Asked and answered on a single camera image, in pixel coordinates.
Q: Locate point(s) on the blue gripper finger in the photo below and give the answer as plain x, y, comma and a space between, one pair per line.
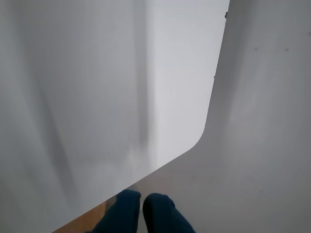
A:
162, 216
121, 213

